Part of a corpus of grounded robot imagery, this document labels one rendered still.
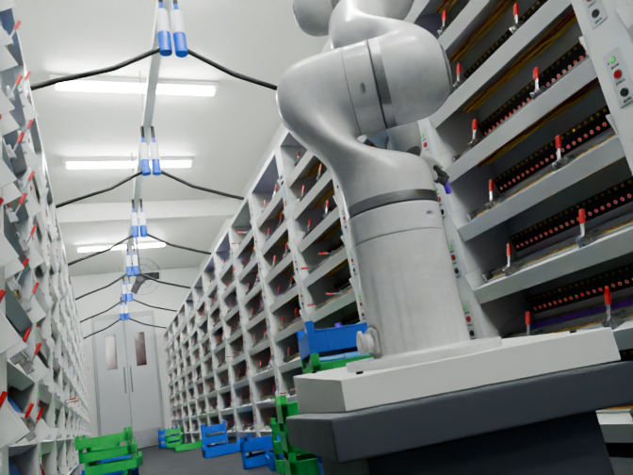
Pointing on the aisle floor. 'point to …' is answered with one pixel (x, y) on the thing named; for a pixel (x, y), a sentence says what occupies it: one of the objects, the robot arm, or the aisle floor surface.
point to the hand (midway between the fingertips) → (439, 177)
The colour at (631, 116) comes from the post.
